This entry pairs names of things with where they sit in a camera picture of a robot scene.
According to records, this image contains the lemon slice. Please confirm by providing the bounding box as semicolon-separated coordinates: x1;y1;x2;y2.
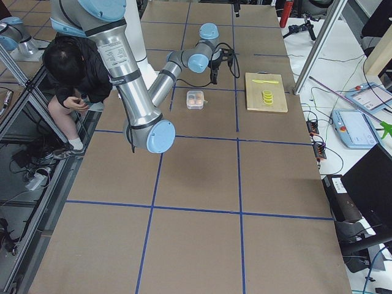
262;90;272;96

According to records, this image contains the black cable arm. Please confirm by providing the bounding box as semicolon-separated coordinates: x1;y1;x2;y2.
176;42;240;87

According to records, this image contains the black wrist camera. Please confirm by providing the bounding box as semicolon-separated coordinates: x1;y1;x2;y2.
217;48;235;69

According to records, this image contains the red bottle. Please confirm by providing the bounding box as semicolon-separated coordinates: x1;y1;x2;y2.
279;0;293;28

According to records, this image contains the teach pendant near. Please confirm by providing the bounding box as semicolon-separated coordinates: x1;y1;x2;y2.
331;109;380;149

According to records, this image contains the reacher grabber stick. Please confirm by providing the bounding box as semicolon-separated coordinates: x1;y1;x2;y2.
309;76;392;139

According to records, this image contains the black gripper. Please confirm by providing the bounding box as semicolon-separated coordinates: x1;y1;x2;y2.
209;55;224;83

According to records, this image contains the seated person in black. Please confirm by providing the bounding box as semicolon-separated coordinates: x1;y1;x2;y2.
43;33;113;160

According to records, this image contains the clear plastic egg box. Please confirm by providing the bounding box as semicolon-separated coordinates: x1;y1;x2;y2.
186;90;205;110

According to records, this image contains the wooden cutting board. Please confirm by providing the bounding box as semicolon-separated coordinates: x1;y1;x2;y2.
245;72;288;113

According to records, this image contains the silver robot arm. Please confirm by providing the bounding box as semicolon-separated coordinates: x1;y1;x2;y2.
51;1;221;153

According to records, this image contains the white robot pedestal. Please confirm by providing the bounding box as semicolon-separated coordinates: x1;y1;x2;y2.
124;0;157;89

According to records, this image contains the yellow plastic knife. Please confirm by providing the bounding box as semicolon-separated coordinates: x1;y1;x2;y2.
252;79;279;85

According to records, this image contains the teach pendant far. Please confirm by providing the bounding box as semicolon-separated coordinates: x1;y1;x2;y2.
345;82;391;114

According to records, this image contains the aluminium frame post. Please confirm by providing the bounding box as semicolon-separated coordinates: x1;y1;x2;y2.
293;0;347;95

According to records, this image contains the teach pendant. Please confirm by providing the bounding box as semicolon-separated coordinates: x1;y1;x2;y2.
345;82;391;114
331;109;380;149

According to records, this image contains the black box on table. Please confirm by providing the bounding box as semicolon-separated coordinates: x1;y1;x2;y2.
322;175;362;224

